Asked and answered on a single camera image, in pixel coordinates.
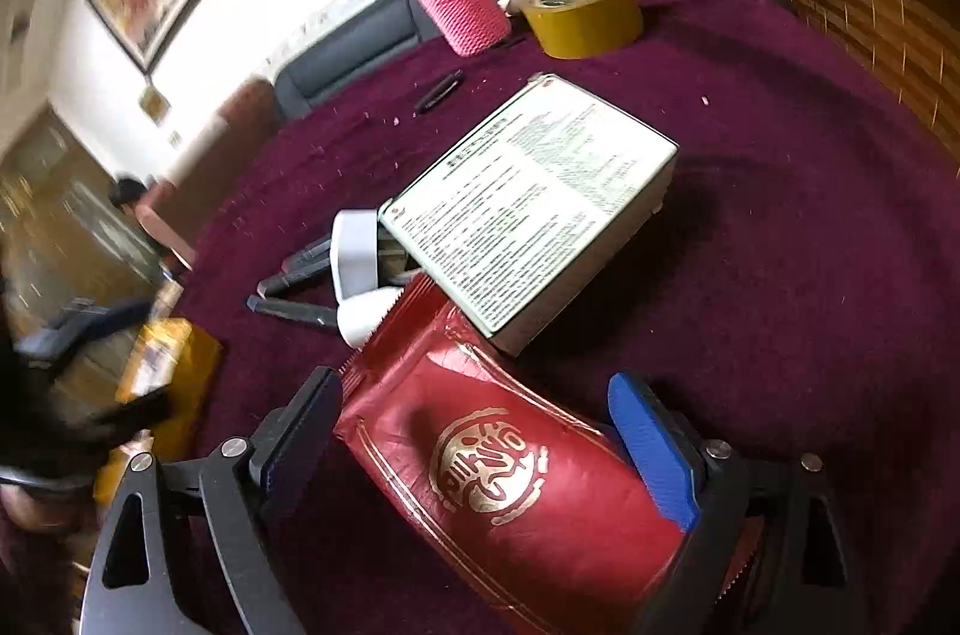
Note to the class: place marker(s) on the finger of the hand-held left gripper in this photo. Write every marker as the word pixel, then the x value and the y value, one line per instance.
pixel 82 320

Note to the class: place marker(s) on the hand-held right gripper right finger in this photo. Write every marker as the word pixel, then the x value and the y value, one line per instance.
pixel 652 447

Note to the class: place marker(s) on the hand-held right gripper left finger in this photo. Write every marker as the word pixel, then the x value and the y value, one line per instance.
pixel 300 447

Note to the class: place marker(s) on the yellow bag with boxes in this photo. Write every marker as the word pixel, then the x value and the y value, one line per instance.
pixel 191 365

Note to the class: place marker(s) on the red gold-print pouch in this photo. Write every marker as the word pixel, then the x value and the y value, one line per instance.
pixel 465 455

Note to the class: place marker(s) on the white gadget with black legs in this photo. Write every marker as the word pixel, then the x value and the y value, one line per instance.
pixel 356 252

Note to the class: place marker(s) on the white green printed box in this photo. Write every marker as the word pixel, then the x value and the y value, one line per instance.
pixel 525 192

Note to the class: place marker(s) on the wooden glass-panel door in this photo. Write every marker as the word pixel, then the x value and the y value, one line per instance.
pixel 52 192

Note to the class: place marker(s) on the maroon velvet tablecloth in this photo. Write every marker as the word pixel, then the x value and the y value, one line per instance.
pixel 787 305

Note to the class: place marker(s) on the reddish brown armchair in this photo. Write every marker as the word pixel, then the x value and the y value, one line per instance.
pixel 225 155

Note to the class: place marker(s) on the black leather sofa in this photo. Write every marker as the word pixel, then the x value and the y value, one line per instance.
pixel 352 50

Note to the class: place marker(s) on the small black key fob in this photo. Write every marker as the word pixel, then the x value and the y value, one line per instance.
pixel 439 91

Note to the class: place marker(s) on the yellow tape roll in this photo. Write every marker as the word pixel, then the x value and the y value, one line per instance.
pixel 585 31

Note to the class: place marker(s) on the wooden partition counter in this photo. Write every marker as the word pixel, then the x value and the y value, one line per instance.
pixel 847 5

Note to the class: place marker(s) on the small yellow wall plaque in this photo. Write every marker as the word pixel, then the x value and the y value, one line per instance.
pixel 154 104

